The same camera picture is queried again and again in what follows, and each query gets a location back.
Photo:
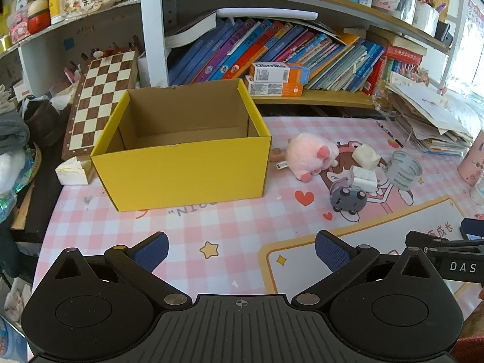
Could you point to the clear glass jar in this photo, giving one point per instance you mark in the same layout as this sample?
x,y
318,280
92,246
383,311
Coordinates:
x,y
478,193

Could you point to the pink cartoon tumbler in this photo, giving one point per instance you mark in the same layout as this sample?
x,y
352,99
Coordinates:
x,y
474,158

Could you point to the orange white carton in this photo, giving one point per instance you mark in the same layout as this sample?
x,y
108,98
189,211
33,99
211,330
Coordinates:
x,y
268,90
270,72

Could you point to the row of colourful books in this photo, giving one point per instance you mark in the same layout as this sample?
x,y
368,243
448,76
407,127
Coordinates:
x,y
234,53

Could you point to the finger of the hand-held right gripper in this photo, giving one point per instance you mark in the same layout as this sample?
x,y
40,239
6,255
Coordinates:
x,y
461,266
427,241

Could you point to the white charger adapter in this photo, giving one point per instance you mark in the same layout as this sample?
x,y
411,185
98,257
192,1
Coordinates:
x,y
365,179

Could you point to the white slim box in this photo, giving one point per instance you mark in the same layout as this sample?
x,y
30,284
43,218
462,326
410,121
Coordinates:
x,y
142,68

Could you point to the pink gift box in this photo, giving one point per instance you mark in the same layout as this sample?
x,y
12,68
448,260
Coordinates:
x,y
19,28

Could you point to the white tissue pack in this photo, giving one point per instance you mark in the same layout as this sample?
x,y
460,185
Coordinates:
x,y
72,172

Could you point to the dark blue flat device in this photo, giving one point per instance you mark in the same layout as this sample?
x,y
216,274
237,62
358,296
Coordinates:
x,y
472,228

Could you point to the pink flower decoration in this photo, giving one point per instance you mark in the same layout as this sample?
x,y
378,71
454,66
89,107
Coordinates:
x,y
412,75

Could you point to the thick white-paged book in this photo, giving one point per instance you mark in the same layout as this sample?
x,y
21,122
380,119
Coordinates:
x,y
189,32

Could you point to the pink plush pig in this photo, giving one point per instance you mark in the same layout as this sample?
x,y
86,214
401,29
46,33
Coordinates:
x,y
306,155

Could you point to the brown leather bag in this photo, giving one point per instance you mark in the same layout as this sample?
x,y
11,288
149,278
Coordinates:
x,y
41,121

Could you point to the grey folded cloth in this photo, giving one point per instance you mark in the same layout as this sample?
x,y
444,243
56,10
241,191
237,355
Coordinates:
x,y
13,134

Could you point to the clear glass measuring cup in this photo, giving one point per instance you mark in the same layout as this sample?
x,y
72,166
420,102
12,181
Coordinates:
x,y
402,176

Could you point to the red white mushroom jar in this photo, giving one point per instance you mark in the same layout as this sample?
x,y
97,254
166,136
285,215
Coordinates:
x,y
39,19

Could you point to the clear bead ornament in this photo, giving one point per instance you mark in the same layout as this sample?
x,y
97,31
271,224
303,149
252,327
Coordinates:
x,y
382,100

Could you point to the pink checkered desk mat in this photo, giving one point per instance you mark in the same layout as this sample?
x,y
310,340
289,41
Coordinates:
x,y
242,227

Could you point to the yellow white jar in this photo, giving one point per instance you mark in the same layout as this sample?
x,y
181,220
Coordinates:
x,y
58,3

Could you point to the stack of loose papers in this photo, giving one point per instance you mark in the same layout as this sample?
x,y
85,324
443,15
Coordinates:
x,y
427,117

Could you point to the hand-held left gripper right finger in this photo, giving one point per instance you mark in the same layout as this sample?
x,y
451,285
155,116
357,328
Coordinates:
x,y
332,251

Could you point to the patterned pencil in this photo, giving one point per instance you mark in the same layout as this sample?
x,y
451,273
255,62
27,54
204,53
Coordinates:
x,y
389,134

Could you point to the white framed bookshelf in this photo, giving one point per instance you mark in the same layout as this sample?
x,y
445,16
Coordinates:
x,y
153,45

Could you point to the wooden chessboard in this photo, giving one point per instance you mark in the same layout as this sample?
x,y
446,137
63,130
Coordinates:
x,y
102,94

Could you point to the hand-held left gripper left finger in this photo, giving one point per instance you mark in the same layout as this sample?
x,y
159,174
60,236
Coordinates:
x,y
151,253

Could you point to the grey toy car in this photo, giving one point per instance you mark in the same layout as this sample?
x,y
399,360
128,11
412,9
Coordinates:
x,y
346,198

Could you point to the yellow cardboard box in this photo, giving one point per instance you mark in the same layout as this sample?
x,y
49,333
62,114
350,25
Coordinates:
x,y
181,174

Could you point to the white foam block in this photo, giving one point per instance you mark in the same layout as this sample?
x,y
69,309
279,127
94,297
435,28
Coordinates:
x,y
366,157

